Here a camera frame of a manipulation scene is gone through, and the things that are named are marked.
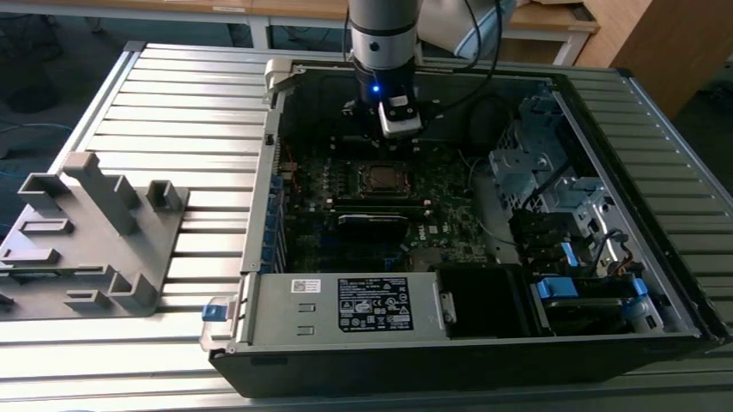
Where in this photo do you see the silver CPU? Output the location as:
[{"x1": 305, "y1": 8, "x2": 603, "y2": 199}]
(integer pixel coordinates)
[{"x1": 369, "y1": 165, "x2": 406, "y2": 190}]

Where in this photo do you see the metal socket cover frame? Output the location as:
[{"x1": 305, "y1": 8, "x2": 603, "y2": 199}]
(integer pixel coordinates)
[{"x1": 358, "y1": 161, "x2": 417, "y2": 198}]

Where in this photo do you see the metal CPU socket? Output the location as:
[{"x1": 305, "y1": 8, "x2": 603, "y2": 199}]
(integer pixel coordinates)
[{"x1": 354, "y1": 158, "x2": 420, "y2": 201}]

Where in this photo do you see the plastic fan shroud panel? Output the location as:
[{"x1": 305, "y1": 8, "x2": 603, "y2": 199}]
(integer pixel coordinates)
[{"x1": 284, "y1": 70, "x2": 477, "y2": 142}]

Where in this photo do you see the metal disk bay cage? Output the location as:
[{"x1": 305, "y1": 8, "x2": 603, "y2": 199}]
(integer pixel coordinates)
[{"x1": 489, "y1": 92, "x2": 617, "y2": 241}]

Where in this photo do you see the black graphics card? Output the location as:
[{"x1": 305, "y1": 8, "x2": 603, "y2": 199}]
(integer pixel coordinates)
[{"x1": 334, "y1": 212, "x2": 413, "y2": 248}]

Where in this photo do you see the green motherboard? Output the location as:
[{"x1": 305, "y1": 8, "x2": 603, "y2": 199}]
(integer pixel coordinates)
[{"x1": 274, "y1": 136, "x2": 517, "y2": 276}]

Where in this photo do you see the black connector bundle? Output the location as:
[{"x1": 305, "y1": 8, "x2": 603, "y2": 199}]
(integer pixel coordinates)
[{"x1": 508, "y1": 209, "x2": 580, "y2": 270}]

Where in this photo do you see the wooden cabinet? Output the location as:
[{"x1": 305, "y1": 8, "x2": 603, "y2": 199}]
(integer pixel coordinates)
[{"x1": 576, "y1": 0, "x2": 733, "y2": 119}]

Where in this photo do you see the silver power supply unit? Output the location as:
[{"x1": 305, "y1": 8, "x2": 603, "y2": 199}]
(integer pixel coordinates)
[{"x1": 229, "y1": 270, "x2": 455, "y2": 347}]

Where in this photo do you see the blue disk carrier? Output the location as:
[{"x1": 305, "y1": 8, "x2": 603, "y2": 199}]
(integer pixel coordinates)
[{"x1": 532, "y1": 276, "x2": 647, "y2": 301}]

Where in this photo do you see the blue plastic case latch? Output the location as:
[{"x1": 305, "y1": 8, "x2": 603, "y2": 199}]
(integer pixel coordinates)
[{"x1": 204, "y1": 294, "x2": 240, "y2": 324}]

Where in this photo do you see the grey plastic parts rack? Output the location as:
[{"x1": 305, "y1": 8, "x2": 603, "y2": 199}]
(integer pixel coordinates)
[{"x1": 0, "y1": 150, "x2": 192, "y2": 321}]

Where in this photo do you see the black hard disk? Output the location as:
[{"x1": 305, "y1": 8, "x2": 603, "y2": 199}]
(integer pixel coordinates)
[{"x1": 541, "y1": 298, "x2": 629, "y2": 336}]

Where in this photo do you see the black PC case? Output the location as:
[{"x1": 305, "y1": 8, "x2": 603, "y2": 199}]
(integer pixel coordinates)
[{"x1": 206, "y1": 58, "x2": 733, "y2": 400}]

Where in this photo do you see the green RAM stick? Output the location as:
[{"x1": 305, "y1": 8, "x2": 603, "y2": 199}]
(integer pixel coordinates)
[{"x1": 9, "y1": 267, "x2": 79, "y2": 278}]

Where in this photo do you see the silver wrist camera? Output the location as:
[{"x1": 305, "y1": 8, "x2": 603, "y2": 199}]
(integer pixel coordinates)
[{"x1": 377, "y1": 94, "x2": 427, "y2": 139}]

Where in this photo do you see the beige case handle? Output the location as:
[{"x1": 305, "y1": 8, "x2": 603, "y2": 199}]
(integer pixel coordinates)
[{"x1": 262, "y1": 58, "x2": 297, "y2": 106}]

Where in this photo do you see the black looped cable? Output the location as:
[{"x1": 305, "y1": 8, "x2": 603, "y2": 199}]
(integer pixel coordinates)
[{"x1": 468, "y1": 90, "x2": 517, "y2": 151}]

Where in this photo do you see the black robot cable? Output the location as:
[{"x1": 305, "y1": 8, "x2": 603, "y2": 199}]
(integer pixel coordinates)
[{"x1": 424, "y1": 0, "x2": 509, "y2": 119}]

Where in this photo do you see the wooden desk white frame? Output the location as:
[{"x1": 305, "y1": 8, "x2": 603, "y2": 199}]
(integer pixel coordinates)
[{"x1": 0, "y1": 0, "x2": 601, "y2": 65}]

